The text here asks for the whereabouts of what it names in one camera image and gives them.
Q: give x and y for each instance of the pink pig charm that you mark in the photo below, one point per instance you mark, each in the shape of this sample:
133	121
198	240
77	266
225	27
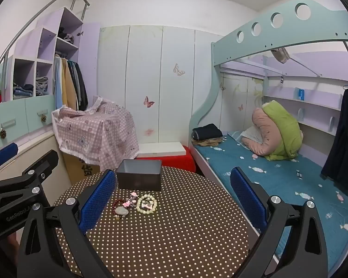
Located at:
146	205

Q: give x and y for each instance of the dark hanging garment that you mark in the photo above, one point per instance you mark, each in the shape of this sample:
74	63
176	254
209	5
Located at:
345	136

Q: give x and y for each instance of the grey metal box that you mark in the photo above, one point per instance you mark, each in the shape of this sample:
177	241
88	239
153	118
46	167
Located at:
139	176

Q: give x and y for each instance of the folded jeans stack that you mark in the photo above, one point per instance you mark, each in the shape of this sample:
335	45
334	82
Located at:
21	92

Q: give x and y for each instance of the cream curved cabinet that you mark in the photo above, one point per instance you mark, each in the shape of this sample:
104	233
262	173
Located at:
32	153

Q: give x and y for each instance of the white wardrobe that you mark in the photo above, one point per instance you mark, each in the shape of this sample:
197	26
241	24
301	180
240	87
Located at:
145	63

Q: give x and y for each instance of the pink quilt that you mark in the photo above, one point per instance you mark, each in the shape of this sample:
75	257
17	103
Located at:
261	127

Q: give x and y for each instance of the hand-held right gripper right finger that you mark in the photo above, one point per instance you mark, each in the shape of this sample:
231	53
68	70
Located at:
246	199

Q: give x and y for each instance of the pink butterfly sticker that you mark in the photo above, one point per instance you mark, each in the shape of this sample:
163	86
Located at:
148	102

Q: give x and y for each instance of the cardboard box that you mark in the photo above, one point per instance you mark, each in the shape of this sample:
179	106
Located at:
84	169

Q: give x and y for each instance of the pink checked cloth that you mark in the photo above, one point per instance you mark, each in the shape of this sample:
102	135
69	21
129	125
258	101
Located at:
98	133

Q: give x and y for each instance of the brown polka dot tablecloth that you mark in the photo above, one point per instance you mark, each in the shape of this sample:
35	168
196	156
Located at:
177	237

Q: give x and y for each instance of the teal drawer cabinet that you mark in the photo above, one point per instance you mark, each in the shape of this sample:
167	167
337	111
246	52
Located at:
17	113

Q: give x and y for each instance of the pink flower sticker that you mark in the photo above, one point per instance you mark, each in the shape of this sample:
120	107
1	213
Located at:
148	132

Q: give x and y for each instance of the folded grey clothes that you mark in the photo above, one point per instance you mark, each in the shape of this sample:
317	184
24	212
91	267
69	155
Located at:
42	85

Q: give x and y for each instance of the grey stone pendant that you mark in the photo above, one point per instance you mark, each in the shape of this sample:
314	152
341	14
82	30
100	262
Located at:
122	211

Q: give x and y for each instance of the teal bunk bed frame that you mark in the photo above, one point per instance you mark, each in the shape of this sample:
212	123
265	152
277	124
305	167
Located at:
249	46

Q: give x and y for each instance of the white butterfly sticker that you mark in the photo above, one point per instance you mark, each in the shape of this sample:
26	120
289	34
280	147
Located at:
178	70

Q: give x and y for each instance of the folded tan clothes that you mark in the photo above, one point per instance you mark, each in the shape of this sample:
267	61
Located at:
208	142

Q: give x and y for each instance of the metal handrail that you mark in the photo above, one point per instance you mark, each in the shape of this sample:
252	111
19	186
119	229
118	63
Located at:
46	5

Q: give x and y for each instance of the dark clothes pile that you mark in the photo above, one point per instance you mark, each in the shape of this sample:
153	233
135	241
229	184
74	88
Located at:
65	34

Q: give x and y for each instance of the row of hanging clothes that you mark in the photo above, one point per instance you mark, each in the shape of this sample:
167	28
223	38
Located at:
72	84

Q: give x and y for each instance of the pine cone drawer pull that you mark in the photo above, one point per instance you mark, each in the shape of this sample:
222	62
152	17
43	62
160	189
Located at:
43	118
2	133

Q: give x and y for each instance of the grey hanging bag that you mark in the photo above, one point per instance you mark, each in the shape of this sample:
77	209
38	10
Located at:
280	55

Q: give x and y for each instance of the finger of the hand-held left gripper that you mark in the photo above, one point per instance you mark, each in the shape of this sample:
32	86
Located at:
43	162
5	153

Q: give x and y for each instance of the red stool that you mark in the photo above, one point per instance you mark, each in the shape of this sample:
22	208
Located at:
179	160

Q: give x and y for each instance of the green quilt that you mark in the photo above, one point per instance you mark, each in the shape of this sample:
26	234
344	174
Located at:
284	127

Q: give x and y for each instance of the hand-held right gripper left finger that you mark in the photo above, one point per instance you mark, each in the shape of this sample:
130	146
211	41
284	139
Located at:
97	201

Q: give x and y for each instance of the purple shelf cabinet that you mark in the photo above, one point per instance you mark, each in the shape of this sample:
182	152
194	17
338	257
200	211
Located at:
26	43

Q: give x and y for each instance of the blue bed sheet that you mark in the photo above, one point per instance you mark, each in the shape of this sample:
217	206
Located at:
278	176

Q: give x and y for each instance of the white board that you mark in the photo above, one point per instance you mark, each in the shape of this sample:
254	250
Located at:
162	149

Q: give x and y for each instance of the small blue box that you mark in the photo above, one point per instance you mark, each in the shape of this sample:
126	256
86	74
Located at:
301	94

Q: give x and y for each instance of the white pillow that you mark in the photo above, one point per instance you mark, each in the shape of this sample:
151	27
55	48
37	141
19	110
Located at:
251	134

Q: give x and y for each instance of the folded dark clothes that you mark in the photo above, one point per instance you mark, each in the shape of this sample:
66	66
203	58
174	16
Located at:
207	131

